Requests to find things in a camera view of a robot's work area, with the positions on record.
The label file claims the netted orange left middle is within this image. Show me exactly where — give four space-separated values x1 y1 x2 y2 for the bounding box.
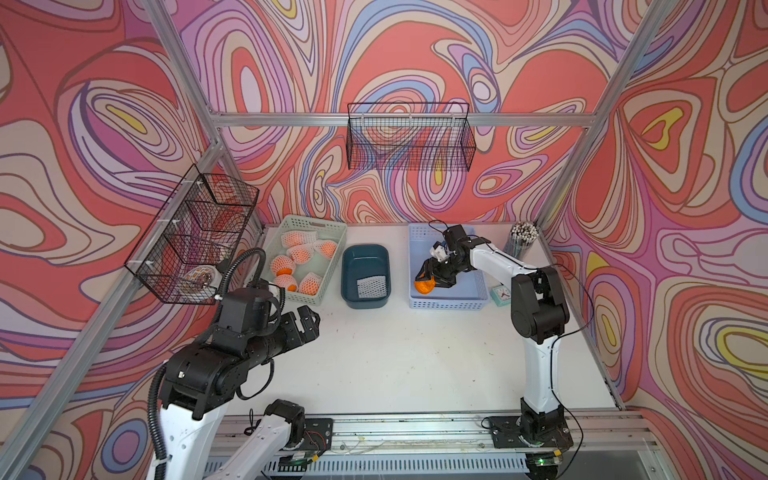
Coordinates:
270 255 296 277

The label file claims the cup of pencils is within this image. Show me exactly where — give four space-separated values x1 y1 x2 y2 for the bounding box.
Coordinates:
503 221 539 259

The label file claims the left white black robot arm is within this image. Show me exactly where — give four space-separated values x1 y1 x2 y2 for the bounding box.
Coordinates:
147 285 321 479

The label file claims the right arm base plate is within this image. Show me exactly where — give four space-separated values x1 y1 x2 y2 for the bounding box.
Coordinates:
481 416 574 451

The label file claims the light blue plastic basket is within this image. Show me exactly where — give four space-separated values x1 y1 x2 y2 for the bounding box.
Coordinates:
408 223 489 311

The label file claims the dark teal plastic tub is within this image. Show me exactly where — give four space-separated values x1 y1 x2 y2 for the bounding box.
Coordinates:
341 244 392 310

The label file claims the black wire basket back wall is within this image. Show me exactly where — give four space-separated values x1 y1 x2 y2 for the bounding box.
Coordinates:
346 100 476 172

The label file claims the green plastic basket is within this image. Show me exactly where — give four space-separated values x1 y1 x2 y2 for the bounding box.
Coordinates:
260 215 347 306

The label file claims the small teal alarm clock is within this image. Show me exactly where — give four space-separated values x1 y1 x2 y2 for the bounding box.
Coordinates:
490 284 511 307

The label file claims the black wire basket left wall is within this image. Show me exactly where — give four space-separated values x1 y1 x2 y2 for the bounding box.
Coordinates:
125 166 259 305

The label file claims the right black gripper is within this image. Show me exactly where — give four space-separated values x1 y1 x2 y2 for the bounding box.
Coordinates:
416 254 468 287

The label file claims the item in left wire basket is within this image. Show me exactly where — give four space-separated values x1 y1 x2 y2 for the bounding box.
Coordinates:
178 265 222 300

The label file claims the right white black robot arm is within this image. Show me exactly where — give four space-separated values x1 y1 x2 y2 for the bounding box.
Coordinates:
414 225 570 445

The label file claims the netted orange front left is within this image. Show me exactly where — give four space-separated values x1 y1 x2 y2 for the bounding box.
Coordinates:
273 274 298 292

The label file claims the black wire basket wall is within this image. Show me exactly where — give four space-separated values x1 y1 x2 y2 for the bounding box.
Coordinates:
346 100 476 172
125 166 259 305

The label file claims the netted orange back right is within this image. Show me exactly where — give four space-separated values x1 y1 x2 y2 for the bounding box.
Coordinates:
314 239 338 260

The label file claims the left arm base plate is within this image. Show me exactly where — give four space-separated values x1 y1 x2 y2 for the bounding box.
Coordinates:
284 417 334 452

